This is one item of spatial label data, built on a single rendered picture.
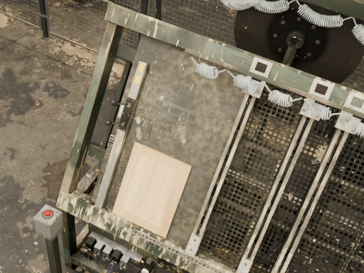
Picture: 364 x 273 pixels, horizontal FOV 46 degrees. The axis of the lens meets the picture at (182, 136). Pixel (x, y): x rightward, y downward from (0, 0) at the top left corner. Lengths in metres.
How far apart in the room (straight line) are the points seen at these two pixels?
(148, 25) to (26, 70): 3.09
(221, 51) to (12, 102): 3.07
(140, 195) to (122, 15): 1.05
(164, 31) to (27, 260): 2.14
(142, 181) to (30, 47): 3.45
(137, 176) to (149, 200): 0.16
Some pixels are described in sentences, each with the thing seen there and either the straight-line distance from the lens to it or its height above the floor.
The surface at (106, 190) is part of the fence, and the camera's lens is 2.68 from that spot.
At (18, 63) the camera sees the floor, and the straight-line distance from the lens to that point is 5.45.
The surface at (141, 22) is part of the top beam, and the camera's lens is 2.41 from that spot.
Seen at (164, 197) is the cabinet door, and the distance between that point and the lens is 2.57.
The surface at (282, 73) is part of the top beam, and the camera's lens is 2.23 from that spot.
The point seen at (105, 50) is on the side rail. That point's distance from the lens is 2.55.
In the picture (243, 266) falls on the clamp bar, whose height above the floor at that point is 0.99.
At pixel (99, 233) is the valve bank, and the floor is 0.75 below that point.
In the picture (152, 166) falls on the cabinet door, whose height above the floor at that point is 1.22.
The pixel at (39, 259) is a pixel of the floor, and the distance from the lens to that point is 3.63.
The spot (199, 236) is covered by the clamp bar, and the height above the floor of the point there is 1.03.
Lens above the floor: 3.13
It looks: 44 degrees down
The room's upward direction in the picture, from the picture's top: 11 degrees clockwise
